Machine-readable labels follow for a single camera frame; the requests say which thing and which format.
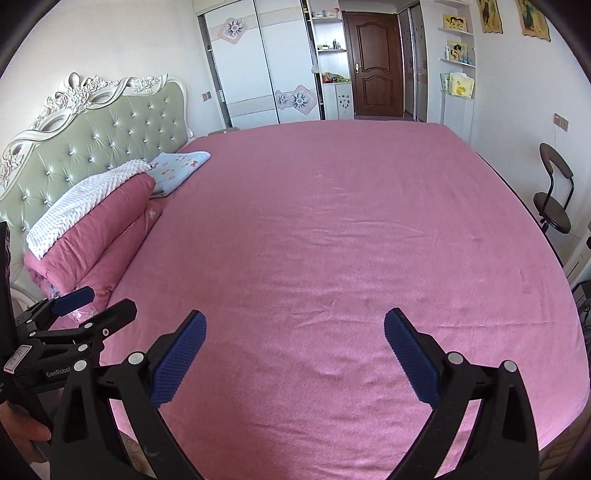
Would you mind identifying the folded pink quilt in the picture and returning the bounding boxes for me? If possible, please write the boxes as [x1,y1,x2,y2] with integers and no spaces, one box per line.
[23,173,163,324]

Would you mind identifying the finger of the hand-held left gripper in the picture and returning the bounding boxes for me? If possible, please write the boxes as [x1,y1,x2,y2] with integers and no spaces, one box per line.
[23,298,138,356]
[14,286,95,335]

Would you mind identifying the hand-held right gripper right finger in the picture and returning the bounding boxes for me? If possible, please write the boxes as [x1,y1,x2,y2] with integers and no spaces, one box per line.
[384,307,540,480]

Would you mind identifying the black cables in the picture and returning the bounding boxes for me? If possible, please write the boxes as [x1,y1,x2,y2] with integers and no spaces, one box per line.
[570,281,591,344]

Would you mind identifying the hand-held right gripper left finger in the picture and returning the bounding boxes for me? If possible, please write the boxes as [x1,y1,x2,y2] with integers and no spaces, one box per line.
[50,310,207,480]

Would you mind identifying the person's left hand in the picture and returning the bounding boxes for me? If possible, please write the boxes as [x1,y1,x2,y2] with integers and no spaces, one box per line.
[0,401,52,446]

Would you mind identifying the white flower sliding wardrobe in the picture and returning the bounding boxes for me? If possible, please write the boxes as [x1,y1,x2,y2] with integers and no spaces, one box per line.
[198,0,324,131]

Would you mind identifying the pink bed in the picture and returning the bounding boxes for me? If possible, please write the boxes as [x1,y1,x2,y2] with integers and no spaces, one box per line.
[46,121,589,480]

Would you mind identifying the green tufted headboard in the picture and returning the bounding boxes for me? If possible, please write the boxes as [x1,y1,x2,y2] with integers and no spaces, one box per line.
[0,71,195,301]

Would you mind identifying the white shelf unit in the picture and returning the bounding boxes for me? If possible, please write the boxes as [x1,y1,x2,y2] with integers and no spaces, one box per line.
[305,0,355,121]

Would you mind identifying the brown wooden door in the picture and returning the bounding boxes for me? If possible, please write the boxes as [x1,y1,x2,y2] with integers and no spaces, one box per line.
[342,11,404,118]

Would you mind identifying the white dotted blanket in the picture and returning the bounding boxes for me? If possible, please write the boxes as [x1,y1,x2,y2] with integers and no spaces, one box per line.
[26,159,153,259]

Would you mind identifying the mirrored wardrobe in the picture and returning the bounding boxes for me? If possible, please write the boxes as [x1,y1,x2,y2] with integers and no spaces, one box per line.
[397,4,428,123]

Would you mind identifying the black round chair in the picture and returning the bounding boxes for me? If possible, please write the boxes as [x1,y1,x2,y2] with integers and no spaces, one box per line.
[532,143,575,234]

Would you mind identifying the light blue printed pillow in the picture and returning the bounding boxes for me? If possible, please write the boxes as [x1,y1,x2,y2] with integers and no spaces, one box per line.
[148,151,212,197]

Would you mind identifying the yellow printed cushion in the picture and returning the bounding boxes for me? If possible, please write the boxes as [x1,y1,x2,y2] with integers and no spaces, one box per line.
[441,71,476,99]

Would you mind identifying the wall poster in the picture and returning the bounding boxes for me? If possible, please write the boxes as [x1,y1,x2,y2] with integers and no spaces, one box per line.
[516,0,552,42]
[475,0,504,34]

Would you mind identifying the white wall shelves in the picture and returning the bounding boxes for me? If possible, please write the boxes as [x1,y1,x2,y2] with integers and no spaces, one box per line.
[434,0,477,145]

